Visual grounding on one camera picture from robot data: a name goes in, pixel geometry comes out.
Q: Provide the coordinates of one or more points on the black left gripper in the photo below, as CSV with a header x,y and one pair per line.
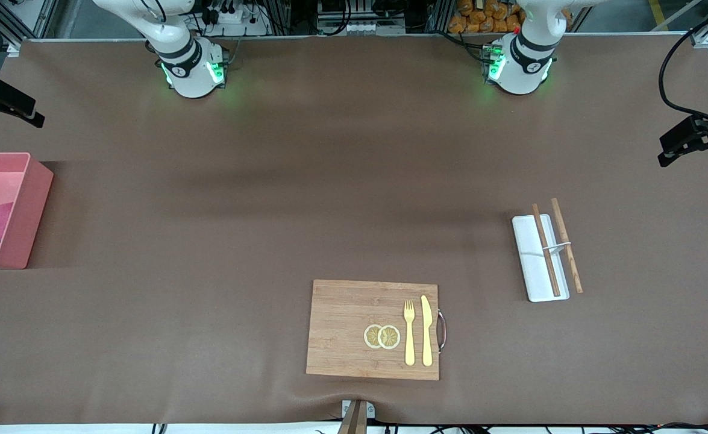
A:
x,y
693,133

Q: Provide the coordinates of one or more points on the pink plastic bin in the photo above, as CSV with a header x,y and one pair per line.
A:
x,y
31,205

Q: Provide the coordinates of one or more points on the white rectangular tray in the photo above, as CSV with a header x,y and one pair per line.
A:
x,y
528,265

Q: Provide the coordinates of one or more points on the white power strip with plugs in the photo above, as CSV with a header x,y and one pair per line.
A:
x,y
233,17

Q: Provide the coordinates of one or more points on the orange packaged goods pile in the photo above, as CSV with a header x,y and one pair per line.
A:
x,y
474,18

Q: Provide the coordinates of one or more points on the yellow plastic knife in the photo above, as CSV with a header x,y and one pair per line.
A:
x,y
427,337

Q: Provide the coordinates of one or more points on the yellow plastic fork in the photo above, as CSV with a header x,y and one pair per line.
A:
x,y
410,343

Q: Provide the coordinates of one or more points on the long white socket strip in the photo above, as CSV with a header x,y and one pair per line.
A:
x,y
360,28

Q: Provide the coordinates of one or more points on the lemon slice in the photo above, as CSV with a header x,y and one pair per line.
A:
x,y
370,336
390,337

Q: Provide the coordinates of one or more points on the wooden cutting board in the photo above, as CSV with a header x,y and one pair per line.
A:
x,y
341,325

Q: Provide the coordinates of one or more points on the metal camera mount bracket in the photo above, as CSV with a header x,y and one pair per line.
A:
x,y
354,419

